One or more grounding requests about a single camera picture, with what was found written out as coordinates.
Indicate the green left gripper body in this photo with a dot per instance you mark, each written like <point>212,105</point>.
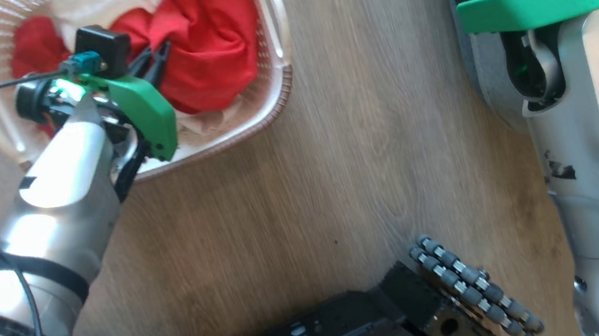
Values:
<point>149,109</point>

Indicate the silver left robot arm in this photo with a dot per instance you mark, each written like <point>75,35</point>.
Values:
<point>59,184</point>

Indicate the bright red garment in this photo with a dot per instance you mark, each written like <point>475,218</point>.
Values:
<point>206,43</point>

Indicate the cream white garment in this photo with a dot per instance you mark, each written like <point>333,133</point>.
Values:
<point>89,8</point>

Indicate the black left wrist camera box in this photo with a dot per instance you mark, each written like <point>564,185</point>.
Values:
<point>102,46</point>

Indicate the grey roller omni wheel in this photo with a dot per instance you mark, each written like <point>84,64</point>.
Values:
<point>471,289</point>

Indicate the crimson red garment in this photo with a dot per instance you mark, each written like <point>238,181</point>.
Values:
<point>37,45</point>

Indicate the grey fabric sofa seat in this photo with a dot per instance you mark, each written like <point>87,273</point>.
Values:
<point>486,73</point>

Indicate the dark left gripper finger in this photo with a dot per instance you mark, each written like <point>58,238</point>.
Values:
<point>160,62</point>
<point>142,62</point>

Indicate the cream perforated laundry basket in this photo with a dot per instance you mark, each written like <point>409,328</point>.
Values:
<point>271,64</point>

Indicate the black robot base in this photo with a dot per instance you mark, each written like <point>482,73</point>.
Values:
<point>351,325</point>

